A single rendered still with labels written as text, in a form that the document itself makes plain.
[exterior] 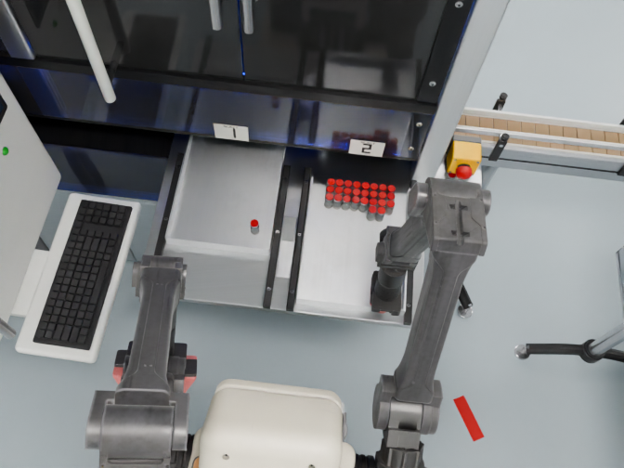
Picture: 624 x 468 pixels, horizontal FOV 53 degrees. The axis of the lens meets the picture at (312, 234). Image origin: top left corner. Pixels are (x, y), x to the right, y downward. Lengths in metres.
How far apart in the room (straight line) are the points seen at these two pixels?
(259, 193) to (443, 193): 0.83
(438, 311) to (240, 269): 0.74
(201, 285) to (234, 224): 0.18
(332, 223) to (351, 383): 0.92
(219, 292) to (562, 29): 2.50
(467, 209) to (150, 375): 0.48
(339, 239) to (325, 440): 0.76
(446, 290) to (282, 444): 0.32
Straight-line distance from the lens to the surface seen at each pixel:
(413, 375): 1.04
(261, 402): 1.00
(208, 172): 1.71
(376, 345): 2.45
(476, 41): 1.31
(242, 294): 1.55
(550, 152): 1.83
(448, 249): 0.88
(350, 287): 1.56
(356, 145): 1.58
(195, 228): 1.63
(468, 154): 1.62
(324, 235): 1.61
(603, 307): 2.78
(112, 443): 0.74
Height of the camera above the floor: 2.33
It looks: 64 degrees down
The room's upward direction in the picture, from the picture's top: 6 degrees clockwise
